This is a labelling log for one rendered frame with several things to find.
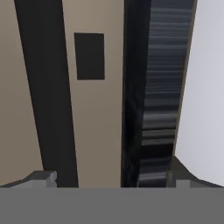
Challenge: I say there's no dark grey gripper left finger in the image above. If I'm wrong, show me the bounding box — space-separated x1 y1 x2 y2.
0 170 58 188

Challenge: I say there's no black dishwasher door handle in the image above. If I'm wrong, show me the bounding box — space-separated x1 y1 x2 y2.
13 0 80 188

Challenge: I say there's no beige dishwasher door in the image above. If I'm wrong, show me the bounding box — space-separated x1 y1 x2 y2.
0 0 125 188

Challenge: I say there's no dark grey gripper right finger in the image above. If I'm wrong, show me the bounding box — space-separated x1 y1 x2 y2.
166 155 224 188

